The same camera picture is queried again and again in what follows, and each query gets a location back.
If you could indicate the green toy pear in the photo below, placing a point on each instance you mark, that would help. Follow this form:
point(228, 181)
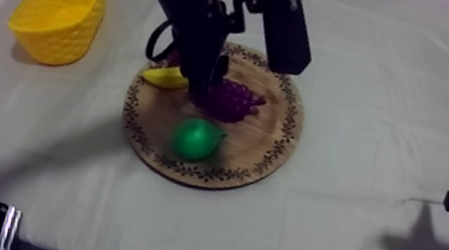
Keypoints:
point(195, 139)

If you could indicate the yellow plastic basket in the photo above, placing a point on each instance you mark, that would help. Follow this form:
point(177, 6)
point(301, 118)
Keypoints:
point(61, 14)

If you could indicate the silver metal bar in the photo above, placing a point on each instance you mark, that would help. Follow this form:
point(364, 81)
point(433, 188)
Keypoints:
point(8, 229)

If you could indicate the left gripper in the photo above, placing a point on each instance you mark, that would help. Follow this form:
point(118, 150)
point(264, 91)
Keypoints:
point(188, 11)

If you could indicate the yellow toy banana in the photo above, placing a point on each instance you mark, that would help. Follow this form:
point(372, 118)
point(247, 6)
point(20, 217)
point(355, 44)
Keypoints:
point(164, 78)

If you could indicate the round wooden board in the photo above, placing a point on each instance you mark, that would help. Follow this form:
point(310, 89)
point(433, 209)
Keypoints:
point(248, 147)

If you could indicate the purple toy grapes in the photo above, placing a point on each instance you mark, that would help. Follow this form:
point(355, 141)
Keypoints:
point(230, 102)

